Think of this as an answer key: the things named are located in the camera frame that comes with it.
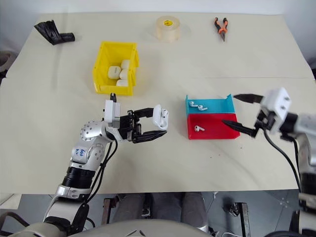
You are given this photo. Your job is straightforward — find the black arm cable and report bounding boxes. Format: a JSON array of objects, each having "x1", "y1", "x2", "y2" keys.
[
  {"x1": 263, "y1": 128, "x2": 305, "y2": 195},
  {"x1": 82, "y1": 134, "x2": 119, "y2": 207}
]

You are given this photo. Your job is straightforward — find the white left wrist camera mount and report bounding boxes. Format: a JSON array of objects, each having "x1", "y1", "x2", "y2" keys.
[{"x1": 103, "y1": 99, "x2": 122, "y2": 123}]

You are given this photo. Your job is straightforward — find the blue plastic tray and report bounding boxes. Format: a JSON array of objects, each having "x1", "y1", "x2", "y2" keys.
[{"x1": 185, "y1": 93, "x2": 237, "y2": 116}]

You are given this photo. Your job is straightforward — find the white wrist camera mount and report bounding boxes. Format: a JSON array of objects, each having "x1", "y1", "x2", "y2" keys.
[
  {"x1": 260, "y1": 86, "x2": 292, "y2": 119},
  {"x1": 103, "y1": 99, "x2": 122, "y2": 123}
]

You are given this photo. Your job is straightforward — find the grey rounded leg shape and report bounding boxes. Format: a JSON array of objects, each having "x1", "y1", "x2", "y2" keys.
[
  {"x1": 115, "y1": 193, "x2": 147, "y2": 223},
  {"x1": 181, "y1": 192, "x2": 208, "y2": 229}
]

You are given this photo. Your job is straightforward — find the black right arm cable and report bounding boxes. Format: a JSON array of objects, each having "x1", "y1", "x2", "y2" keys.
[{"x1": 263, "y1": 128, "x2": 305, "y2": 195}]

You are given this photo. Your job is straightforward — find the red plastic tray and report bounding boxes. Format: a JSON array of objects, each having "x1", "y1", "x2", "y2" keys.
[{"x1": 186, "y1": 113, "x2": 241, "y2": 141}]

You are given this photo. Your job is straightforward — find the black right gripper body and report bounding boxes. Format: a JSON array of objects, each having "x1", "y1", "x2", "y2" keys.
[{"x1": 255, "y1": 108, "x2": 278, "y2": 133}]

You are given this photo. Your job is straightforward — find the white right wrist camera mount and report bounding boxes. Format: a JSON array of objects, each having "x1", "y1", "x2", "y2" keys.
[{"x1": 260, "y1": 86, "x2": 292, "y2": 119}]

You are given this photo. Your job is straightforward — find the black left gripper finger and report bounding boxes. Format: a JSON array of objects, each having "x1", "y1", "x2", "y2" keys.
[
  {"x1": 133, "y1": 130, "x2": 169, "y2": 144},
  {"x1": 134, "y1": 107, "x2": 156, "y2": 119}
]

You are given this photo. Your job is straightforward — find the orange black pliers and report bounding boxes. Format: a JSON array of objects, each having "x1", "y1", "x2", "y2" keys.
[{"x1": 213, "y1": 17, "x2": 229, "y2": 42}]

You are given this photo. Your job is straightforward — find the metal table leg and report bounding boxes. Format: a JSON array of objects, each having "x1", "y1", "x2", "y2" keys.
[
  {"x1": 102, "y1": 197, "x2": 112, "y2": 225},
  {"x1": 234, "y1": 202, "x2": 252, "y2": 237}
]

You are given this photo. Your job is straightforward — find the clear tape roll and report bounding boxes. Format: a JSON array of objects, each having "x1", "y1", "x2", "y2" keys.
[{"x1": 155, "y1": 15, "x2": 181, "y2": 43}]

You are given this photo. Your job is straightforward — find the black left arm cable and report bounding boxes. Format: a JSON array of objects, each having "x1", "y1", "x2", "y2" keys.
[{"x1": 82, "y1": 134, "x2": 119, "y2": 207}]

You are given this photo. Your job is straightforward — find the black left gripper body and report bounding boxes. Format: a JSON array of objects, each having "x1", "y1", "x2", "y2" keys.
[{"x1": 118, "y1": 111, "x2": 143, "y2": 144}]

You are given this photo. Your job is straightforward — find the black crumpled plastic piece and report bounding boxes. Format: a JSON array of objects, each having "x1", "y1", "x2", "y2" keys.
[{"x1": 34, "y1": 20, "x2": 76, "y2": 46}]

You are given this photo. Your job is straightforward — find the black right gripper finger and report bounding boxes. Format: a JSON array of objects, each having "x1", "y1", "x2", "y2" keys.
[
  {"x1": 221, "y1": 119, "x2": 259, "y2": 138},
  {"x1": 233, "y1": 93, "x2": 265, "y2": 105}
]

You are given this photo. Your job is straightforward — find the grey robot torso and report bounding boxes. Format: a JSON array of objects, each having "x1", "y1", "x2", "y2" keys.
[{"x1": 23, "y1": 218, "x2": 210, "y2": 237}]

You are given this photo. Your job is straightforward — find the yellow plastic bin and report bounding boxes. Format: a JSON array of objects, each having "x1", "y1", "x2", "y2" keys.
[{"x1": 92, "y1": 40, "x2": 140, "y2": 96}]

